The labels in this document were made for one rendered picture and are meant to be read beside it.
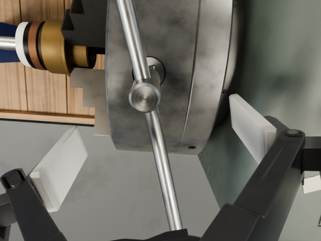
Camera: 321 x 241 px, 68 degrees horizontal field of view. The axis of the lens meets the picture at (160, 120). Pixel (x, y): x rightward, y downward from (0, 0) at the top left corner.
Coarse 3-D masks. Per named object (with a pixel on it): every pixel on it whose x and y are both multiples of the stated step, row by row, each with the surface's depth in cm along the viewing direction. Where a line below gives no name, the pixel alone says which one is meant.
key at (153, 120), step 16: (128, 0) 15; (128, 16) 16; (128, 32) 16; (128, 48) 17; (144, 64) 17; (160, 128) 19; (160, 144) 19; (160, 160) 20; (160, 176) 20; (176, 208) 20; (176, 224) 20
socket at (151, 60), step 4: (148, 56) 24; (152, 56) 24; (148, 60) 24; (152, 60) 24; (156, 60) 24; (148, 64) 24; (152, 64) 24; (156, 64) 24; (160, 64) 24; (156, 68) 24; (160, 68) 24; (160, 72) 24; (164, 72) 24; (160, 76) 24; (164, 76) 25; (160, 80) 25
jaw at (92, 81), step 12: (72, 72) 37; (84, 72) 37; (96, 72) 37; (72, 84) 37; (84, 84) 37; (96, 84) 37; (84, 96) 37; (96, 96) 37; (96, 108) 38; (96, 120) 38; (96, 132) 38; (108, 132) 38
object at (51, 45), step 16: (32, 32) 34; (48, 32) 34; (32, 48) 35; (48, 48) 34; (64, 48) 34; (80, 48) 35; (96, 48) 41; (32, 64) 37; (48, 64) 36; (64, 64) 35; (80, 64) 37
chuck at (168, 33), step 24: (144, 0) 23; (168, 0) 23; (192, 0) 23; (120, 24) 23; (144, 24) 23; (168, 24) 23; (192, 24) 23; (120, 48) 23; (144, 48) 23; (168, 48) 24; (192, 48) 24; (120, 72) 24; (168, 72) 24; (192, 72) 24; (120, 96) 25; (168, 96) 25; (120, 120) 27; (144, 120) 27; (168, 120) 27; (120, 144) 32; (144, 144) 31; (168, 144) 31
